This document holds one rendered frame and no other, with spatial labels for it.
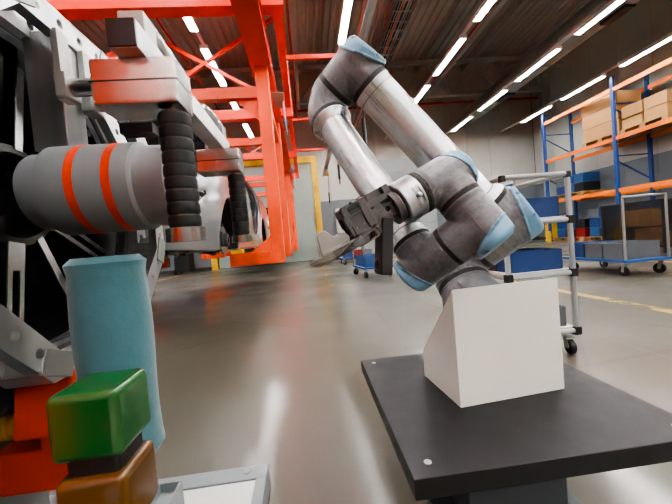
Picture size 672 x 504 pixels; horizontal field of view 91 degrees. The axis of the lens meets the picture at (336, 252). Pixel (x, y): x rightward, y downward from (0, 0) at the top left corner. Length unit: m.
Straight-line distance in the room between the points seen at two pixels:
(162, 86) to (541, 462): 0.83
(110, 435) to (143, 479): 0.05
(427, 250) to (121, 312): 0.52
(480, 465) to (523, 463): 0.08
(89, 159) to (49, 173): 0.05
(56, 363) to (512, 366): 0.91
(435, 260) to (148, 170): 0.52
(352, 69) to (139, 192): 0.63
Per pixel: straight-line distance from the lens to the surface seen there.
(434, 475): 0.73
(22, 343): 0.55
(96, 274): 0.48
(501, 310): 0.93
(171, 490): 1.10
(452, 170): 0.69
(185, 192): 0.41
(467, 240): 0.67
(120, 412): 0.25
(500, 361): 0.96
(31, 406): 0.65
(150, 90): 0.44
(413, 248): 0.70
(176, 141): 0.42
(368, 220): 0.63
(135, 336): 0.49
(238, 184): 0.75
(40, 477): 0.74
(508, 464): 0.78
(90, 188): 0.59
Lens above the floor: 0.73
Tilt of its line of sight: 2 degrees down
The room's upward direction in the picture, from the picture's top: 5 degrees counter-clockwise
